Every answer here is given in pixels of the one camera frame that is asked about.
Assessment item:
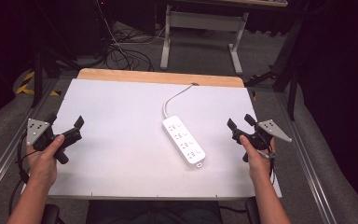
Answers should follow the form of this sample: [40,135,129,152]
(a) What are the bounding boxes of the person's left hand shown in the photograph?
[25,133,66,189]

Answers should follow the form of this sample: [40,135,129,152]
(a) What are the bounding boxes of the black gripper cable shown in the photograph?
[260,149,278,188]
[7,133,39,217]

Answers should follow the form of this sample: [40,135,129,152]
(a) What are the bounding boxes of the white table sheet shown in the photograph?
[21,77,283,199]

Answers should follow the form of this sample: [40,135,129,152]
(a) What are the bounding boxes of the white metal desk frame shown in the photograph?
[159,4,250,76]

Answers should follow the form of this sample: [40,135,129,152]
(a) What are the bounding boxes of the black metal stand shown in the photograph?
[31,46,82,108]
[244,17,304,121]

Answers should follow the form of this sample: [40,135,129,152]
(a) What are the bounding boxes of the yellow black floor tape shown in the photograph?
[14,70,62,97]

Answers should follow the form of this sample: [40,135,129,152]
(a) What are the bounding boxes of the person's right hand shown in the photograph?
[239,133,276,185]

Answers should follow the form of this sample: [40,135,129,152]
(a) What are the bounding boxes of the white power strip cable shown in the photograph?
[162,83,198,119]

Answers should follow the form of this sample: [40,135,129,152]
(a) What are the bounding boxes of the person's legs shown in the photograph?
[86,200,224,224]

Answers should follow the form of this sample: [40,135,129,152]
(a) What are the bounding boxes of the white power strip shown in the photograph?
[161,115,207,169]

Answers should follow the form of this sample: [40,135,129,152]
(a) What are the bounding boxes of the tangle of floor cables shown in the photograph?
[104,21,169,73]

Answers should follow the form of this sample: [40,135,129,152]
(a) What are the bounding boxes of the black chair armrest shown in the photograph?
[244,196,261,224]
[41,203,62,224]

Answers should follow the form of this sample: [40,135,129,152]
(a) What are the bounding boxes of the aluminium rail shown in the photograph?
[0,77,60,202]
[274,91,338,224]

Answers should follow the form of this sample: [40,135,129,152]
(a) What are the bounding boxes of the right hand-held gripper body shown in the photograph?
[231,119,293,163]

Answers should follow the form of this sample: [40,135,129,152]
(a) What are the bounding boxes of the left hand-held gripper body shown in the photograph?
[26,118,83,165]

